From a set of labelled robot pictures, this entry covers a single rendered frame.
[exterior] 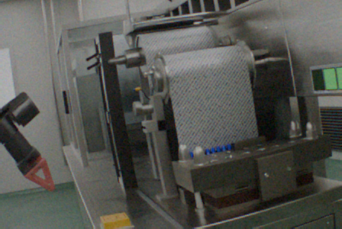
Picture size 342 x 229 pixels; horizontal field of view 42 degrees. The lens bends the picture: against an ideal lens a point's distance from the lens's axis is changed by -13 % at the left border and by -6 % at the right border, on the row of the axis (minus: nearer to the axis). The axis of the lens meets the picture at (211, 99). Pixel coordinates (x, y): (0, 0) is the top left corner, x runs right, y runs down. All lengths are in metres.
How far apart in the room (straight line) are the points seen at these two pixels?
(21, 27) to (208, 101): 5.74
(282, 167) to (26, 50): 5.92
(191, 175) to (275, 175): 0.21
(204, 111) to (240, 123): 0.11
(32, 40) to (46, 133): 1.35
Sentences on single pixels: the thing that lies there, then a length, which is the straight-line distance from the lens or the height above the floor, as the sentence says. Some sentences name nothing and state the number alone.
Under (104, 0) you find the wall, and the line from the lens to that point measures 7.05.
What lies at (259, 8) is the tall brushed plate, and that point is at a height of 1.42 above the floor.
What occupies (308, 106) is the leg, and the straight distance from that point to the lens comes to 1.66.
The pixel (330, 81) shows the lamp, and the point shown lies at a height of 1.18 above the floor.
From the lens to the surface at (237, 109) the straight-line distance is 1.40.
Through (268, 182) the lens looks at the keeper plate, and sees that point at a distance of 1.21.
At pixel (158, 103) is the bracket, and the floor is 1.18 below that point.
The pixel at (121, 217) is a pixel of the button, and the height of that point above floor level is 0.92.
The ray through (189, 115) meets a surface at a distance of 1.35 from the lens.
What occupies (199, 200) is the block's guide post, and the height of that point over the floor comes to 0.93.
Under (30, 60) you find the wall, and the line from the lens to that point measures 6.88.
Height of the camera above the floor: 1.24
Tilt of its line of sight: 3 degrees down
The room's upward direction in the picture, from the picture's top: 9 degrees counter-clockwise
